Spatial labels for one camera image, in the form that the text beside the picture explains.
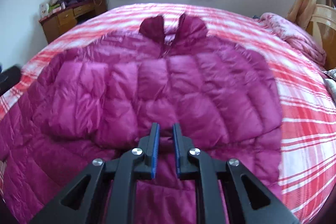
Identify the wooden headboard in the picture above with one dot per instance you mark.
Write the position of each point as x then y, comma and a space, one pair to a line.
322, 28

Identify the white floral pillow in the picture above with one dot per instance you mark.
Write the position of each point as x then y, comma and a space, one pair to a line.
331, 88

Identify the pink folded quilt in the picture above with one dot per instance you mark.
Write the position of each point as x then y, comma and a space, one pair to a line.
295, 36

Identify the magenta puffer jacket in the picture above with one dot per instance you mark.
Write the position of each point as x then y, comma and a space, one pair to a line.
98, 101

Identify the striped pillow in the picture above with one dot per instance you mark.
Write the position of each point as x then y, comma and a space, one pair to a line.
331, 74

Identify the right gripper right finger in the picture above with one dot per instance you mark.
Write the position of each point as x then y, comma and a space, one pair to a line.
226, 191

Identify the red plaid bed sheet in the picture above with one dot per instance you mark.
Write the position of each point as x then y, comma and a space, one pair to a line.
307, 167

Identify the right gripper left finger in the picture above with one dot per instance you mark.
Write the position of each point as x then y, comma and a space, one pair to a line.
104, 191

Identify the brown wooden desk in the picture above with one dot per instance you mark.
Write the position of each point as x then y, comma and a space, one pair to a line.
62, 21

